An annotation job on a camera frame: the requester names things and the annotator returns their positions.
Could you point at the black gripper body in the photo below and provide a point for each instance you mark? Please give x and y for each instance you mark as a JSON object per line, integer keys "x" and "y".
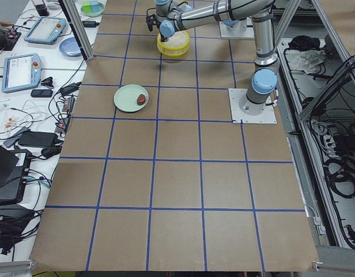
{"x": 164, "y": 36}

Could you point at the brown bun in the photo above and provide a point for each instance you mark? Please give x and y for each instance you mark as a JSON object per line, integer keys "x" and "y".
{"x": 141, "y": 99}

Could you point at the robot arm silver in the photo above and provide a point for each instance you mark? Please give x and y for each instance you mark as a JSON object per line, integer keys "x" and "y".
{"x": 264, "y": 79}
{"x": 175, "y": 16}

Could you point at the yellow steamer basket near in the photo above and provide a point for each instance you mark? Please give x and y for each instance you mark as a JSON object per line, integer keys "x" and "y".
{"x": 175, "y": 46}

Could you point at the clear green bowl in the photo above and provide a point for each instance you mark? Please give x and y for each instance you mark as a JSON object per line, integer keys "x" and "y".
{"x": 92, "y": 14}

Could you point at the blue sponge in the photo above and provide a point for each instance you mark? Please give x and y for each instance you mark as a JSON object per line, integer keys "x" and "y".
{"x": 94, "y": 6}

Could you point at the black power adapter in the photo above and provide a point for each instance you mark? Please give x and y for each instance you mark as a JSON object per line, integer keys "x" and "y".
{"x": 90, "y": 24}

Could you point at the green sponge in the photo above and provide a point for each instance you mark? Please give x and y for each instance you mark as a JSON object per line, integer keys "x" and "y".
{"x": 86, "y": 7}

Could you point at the pale green plate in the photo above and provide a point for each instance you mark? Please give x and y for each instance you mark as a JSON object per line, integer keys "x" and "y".
{"x": 125, "y": 98}

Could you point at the blue plate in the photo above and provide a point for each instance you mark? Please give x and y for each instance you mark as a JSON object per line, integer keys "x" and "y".
{"x": 69, "y": 47}

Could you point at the teach pendant far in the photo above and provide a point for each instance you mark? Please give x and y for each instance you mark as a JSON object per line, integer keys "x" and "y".
{"x": 46, "y": 30}

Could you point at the teach pendant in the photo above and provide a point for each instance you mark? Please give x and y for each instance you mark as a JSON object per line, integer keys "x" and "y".
{"x": 46, "y": 30}
{"x": 21, "y": 72}

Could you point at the dark drink cup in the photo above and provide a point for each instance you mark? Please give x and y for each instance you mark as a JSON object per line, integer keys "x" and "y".
{"x": 41, "y": 7}

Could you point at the black remote box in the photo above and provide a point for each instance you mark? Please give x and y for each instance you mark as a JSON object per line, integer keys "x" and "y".
{"x": 41, "y": 93}

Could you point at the teach pendant near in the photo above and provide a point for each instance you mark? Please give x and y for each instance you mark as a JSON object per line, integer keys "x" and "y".
{"x": 21, "y": 72}

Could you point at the white crumpled cloth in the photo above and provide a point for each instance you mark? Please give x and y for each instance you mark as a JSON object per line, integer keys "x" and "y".
{"x": 308, "y": 61}

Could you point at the black laptop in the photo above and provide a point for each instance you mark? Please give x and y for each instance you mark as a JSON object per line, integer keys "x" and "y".
{"x": 14, "y": 167}

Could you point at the aluminium frame post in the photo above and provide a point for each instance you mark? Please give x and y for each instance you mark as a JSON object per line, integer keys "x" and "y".
{"x": 73, "y": 18}

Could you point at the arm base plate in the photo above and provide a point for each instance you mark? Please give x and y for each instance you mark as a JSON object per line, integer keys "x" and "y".
{"x": 241, "y": 30}
{"x": 243, "y": 111}

